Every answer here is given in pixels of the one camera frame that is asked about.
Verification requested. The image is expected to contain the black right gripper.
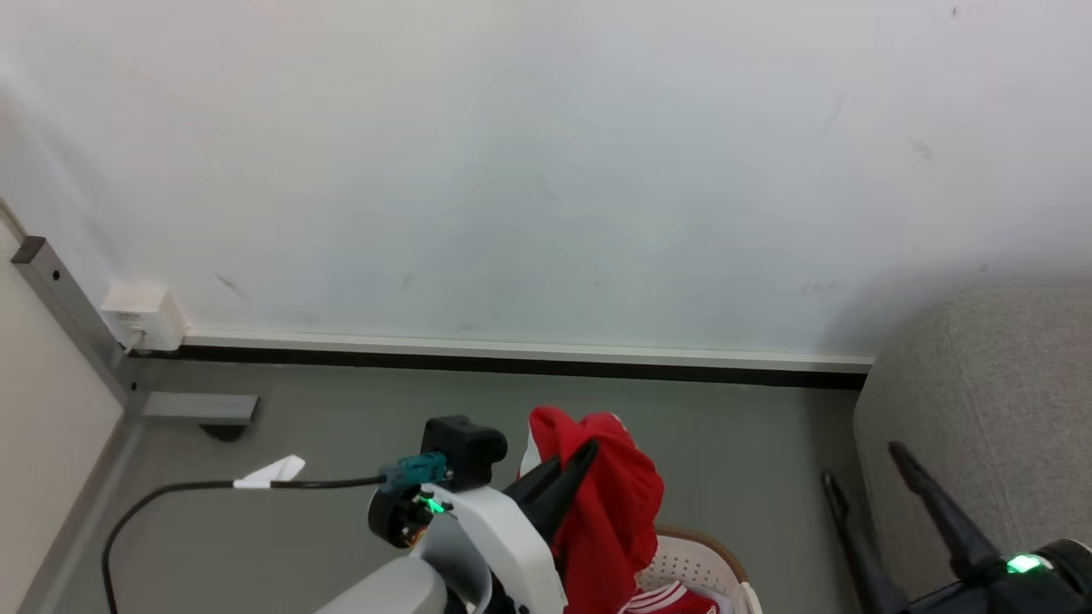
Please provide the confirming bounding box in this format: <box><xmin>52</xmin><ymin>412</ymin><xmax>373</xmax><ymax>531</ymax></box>
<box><xmin>822</xmin><ymin>442</ymin><xmax>1092</xmax><ymax>614</ymax></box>

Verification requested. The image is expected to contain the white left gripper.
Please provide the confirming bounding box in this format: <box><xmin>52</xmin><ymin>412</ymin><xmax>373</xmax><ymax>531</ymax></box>
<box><xmin>411</xmin><ymin>438</ymin><xmax>600</xmax><ymax>614</ymax></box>

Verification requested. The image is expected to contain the red white clothing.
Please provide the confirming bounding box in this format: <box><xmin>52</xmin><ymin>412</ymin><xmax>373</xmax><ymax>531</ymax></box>
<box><xmin>519</xmin><ymin>406</ymin><xmax>719</xmax><ymax>614</ymax></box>

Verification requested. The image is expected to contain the white perforated laundry basket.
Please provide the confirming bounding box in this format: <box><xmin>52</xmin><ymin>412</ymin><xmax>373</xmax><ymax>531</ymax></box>
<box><xmin>636</xmin><ymin>526</ymin><xmax>764</xmax><ymax>614</ymax></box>

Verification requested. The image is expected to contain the grey fabric sofa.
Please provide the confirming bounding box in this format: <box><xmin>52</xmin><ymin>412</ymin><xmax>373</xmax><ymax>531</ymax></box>
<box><xmin>853</xmin><ymin>286</ymin><xmax>1092</xmax><ymax>614</ymax></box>

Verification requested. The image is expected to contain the beige partition panel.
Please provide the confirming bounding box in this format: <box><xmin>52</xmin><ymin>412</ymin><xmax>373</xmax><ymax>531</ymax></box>
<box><xmin>0</xmin><ymin>200</ymin><xmax>127</xmax><ymax>608</ymax></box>

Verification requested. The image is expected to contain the white black wall baseboard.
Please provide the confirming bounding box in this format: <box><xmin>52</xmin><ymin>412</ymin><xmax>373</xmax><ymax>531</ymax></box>
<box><xmin>136</xmin><ymin>327</ymin><xmax>877</xmax><ymax>391</ymax></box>

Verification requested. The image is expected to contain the teal cable connector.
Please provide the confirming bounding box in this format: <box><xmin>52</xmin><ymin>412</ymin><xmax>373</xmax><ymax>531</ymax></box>
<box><xmin>378</xmin><ymin>452</ymin><xmax>451</xmax><ymax>495</ymax></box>

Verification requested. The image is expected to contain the white paper cable tag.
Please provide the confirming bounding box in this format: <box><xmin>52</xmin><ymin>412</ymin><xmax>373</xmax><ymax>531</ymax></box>
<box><xmin>232</xmin><ymin>455</ymin><xmax>307</xmax><ymax>491</ymax></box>

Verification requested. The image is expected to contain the thin black cable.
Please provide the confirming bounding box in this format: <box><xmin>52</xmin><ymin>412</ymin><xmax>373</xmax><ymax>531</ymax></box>
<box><xmin>102</xmin><ymin>476</ymin><xmax>386</xmax><ymax>614</ymax></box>

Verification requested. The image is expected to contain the white wall socket box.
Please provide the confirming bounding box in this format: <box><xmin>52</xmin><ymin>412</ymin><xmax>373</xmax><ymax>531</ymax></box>
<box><xmin>100</xmin><ymin>279</ymin><xmax>188</xmax><ymax>354</ymax></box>

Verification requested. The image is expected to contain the grey metal frame leg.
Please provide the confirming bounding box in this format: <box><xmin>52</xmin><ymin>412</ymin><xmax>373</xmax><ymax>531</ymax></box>
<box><xmin>10</xmin><ymin>235</ymin><xmax>260</xmax><ymax>426</ymax></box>

